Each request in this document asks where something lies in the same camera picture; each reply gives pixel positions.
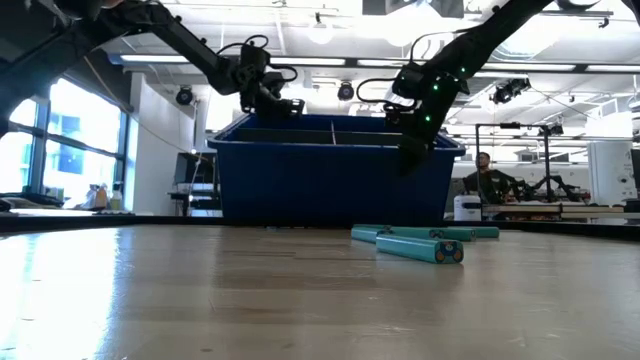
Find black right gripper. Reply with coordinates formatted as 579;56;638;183
383;69;471;177

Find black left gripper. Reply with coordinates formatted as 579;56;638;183
239;72;306;121

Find blue plastic bin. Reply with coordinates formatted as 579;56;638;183
207;113;467;227

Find white plastic container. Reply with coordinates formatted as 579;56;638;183
452;195;483;223

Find person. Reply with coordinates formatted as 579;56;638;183
462;151;516;205

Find globe pendant lamp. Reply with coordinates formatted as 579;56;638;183
306;12;335;47

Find dark monitor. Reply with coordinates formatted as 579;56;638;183
172;151;219;187

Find dark overhead box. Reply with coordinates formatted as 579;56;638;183
361;0;465;19

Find linear ceiling light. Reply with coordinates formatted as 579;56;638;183
107;52;640;75

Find background wooden table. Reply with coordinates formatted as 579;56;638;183
481;203;640;224

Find white cabinet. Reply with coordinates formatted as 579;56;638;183
586;141;640;207

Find clear bottle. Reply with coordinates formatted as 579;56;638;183
108;181;125;212

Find orange bottle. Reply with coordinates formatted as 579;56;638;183
93;183;110;211

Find large window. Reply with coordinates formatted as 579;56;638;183
0;74;132;214

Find black curved bar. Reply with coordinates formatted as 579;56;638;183
0;192;65;215

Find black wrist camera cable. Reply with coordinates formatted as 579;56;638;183
355;29;469;109
217;33;300;85

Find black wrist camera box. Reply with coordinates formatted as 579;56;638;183
238;42;272;91
392;62;426;101

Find black background rig frame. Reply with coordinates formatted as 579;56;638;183
473;121;565;201

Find yellow hanging cable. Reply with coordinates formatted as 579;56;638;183
82;54;189;154

